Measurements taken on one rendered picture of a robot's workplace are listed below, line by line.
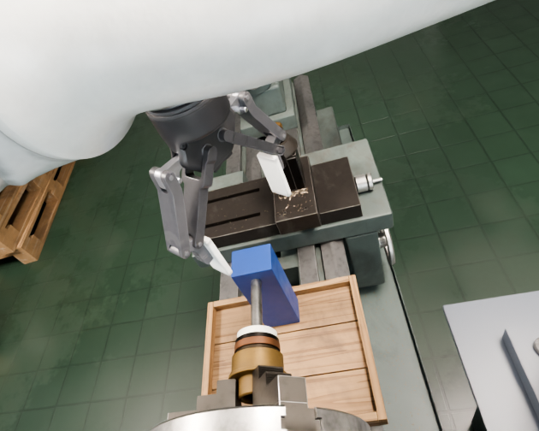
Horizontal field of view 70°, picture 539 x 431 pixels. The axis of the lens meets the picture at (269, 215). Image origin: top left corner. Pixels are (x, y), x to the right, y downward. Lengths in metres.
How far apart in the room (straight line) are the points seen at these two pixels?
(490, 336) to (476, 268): 0.99
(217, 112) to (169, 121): 0.04
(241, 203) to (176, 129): 0.70
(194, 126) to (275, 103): 1.02
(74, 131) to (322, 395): 0.73
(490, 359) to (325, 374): 0.37
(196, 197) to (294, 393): 0.27
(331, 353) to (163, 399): 1.29
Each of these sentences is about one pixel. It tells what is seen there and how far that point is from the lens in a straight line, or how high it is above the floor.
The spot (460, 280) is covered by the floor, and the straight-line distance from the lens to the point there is 1.95.
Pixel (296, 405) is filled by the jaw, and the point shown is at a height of 1.19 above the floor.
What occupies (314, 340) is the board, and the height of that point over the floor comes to 0.89.
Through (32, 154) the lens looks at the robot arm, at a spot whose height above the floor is 1.61.
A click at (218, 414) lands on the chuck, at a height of 1.24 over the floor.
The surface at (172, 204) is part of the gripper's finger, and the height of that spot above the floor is 1.44.
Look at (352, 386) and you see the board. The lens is 0.83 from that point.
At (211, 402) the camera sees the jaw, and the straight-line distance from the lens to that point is 0.65.
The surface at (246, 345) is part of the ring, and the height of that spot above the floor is 1.12.
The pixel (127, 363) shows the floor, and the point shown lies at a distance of 2.21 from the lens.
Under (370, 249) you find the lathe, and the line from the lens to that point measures 1.07.
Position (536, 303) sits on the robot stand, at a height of 0.75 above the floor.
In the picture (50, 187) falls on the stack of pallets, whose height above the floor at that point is 0.13.
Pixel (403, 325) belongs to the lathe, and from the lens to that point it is 1.24.
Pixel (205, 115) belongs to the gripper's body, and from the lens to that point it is 0.35.
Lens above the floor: 1.67
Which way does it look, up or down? 46 degrees down
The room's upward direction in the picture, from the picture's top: 25 degrees counter-clockwise
